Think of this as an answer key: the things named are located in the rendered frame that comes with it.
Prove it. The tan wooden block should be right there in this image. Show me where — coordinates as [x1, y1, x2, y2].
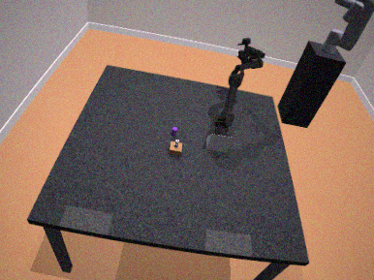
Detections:
[169, 141, 182, 156]

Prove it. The purple cylinder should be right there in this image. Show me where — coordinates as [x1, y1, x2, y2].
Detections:
[171, 127, 177, 136]

